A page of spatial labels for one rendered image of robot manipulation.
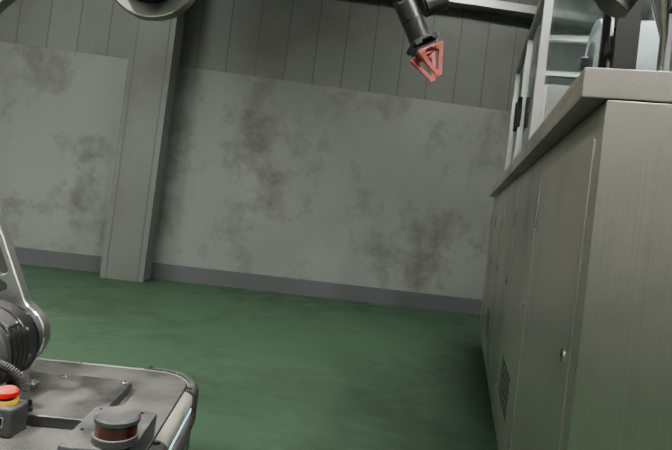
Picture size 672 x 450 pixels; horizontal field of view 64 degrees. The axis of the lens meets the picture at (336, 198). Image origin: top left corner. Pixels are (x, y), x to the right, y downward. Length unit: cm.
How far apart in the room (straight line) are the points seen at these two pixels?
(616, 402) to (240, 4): 397
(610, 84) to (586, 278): 25
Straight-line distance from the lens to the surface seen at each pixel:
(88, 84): 446
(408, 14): 141
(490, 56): 451
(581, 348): 76
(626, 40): 143
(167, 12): 124
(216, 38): 433
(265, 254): 411
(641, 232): 76
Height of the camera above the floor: 68
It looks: 1 degrees up
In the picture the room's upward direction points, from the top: 7 degrees clockwise
